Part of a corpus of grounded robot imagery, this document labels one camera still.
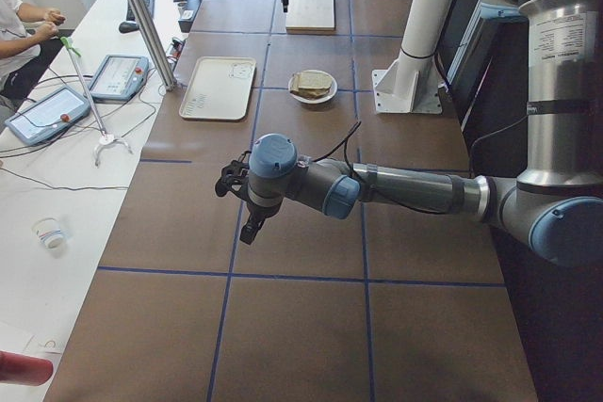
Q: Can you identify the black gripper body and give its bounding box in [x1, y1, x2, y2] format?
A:
[247, 199, 282, 221]

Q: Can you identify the bread slice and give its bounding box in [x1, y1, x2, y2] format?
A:
[292, 71, 332, 91]
[290, 78, 330, 99]

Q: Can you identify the bamboo cutting board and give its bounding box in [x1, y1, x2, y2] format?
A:
[285, 0, 335, 34]

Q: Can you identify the cream bear tray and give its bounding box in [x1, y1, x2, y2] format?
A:
[179, 56, 256, 121]

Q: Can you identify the black computer mouse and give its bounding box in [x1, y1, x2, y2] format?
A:
[118, 21, 139, 34]

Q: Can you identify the reacher grabber stick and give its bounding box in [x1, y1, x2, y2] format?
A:
[59, 37, 133, 167]

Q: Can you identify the far teach pendant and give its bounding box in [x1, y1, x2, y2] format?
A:
[89, 55, 150, 104]

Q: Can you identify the teach pendant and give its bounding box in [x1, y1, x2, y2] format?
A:
[89, 55, 150, 104]
[5, 86, 90, 146]

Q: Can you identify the paper cup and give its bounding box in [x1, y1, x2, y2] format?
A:
[32, 217, 65, 249]

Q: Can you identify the near teach pendant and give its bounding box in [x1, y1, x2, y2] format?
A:
[5, 86, 90, 146]

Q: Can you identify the seated person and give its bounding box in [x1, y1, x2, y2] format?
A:
[1, 0, 66, 106]

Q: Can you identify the red cylinder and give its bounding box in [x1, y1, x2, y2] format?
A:
[0, 351, 55, 386]

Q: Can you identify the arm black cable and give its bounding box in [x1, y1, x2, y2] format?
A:
[310, 120, 453, 215]

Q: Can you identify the white pedestal column base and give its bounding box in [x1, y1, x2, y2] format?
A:
[372, 0, 452, 115]

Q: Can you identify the aluminium frame post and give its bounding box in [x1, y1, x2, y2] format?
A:
[127, 0, 176, 91]

